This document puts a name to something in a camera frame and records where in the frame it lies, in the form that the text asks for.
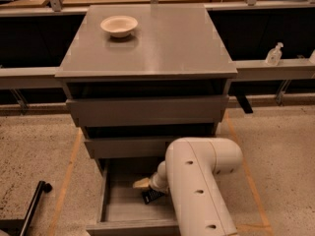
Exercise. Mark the grey drawer cabinet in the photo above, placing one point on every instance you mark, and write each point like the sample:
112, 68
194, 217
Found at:
146, 88

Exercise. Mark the grey bottom drawer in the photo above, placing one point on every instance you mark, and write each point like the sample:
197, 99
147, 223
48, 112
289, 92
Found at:
123, 211

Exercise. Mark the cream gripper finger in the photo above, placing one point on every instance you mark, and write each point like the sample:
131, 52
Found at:
143, 184

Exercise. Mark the clear pump sanitizer bottle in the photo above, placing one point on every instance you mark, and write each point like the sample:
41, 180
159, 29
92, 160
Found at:
274, 56

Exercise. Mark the grey middle drawer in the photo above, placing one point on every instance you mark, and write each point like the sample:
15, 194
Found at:
128, 147

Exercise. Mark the white ceramic bowl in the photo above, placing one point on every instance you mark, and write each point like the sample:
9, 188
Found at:
119, 26

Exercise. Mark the grey top drawer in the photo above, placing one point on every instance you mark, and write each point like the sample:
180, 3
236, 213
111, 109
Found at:
138, 111

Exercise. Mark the black bracket under rail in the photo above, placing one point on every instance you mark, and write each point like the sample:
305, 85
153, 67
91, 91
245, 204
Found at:
244, 103

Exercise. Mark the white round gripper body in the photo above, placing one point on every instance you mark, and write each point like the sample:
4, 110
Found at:
154, 183

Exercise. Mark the grey metal rail frame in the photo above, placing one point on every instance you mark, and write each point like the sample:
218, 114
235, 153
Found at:
29, 76

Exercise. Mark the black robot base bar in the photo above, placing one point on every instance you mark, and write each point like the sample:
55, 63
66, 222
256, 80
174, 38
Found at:
20, 227

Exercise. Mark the grey drawer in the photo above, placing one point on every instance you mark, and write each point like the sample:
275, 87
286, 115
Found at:
123, 211
138, 111
128, 147

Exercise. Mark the dark rxbar blueberry bar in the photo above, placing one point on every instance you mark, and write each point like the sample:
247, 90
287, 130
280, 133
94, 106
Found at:
151, 195

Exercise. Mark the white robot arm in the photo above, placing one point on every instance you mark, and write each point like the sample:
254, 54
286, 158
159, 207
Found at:
188, 175

